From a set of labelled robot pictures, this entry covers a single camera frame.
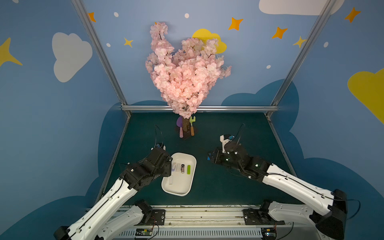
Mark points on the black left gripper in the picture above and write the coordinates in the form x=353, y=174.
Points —
x=165, y=163

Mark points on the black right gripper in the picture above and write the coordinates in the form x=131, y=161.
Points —
x=217, y=156

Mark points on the white oval storage tray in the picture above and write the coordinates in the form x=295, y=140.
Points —
x=182, y=183

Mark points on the green usb flash drive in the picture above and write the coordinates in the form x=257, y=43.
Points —
x=188, y=169

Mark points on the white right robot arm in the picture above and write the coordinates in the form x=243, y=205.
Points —
x=320, y=208

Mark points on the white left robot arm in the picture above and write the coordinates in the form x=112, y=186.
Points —
x=88, y=226

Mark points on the left green circuit board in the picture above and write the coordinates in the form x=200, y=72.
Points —
x=146, y=233

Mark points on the green circuit board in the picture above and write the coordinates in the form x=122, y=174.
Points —
x=146, y=233
x=269, y=233

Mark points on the right green circuit board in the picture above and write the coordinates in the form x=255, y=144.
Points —
x=269, y=233

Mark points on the pink cherry blossom tree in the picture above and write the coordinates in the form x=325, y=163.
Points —
x=184, y=77

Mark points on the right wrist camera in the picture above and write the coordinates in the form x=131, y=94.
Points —
x=224, y=139

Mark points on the dark tree base plate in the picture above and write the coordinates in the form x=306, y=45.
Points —
x=186, y=135

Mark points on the back aluminium frame bar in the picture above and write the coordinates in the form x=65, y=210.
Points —
x=202, y=108

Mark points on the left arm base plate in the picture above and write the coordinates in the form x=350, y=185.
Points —
x=154, y=217

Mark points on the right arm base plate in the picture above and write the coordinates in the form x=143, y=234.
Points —
x=256, y=217

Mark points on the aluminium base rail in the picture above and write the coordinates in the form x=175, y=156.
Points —
x=198, y=223

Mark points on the left aluminium frame post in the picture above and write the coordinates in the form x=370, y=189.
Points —
x=91, y=31

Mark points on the aluminium frame post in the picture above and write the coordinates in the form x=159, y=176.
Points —
x=91, y=31
x=311, y=39

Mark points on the right aluminium frame post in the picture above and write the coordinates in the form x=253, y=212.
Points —
x=311, y=39

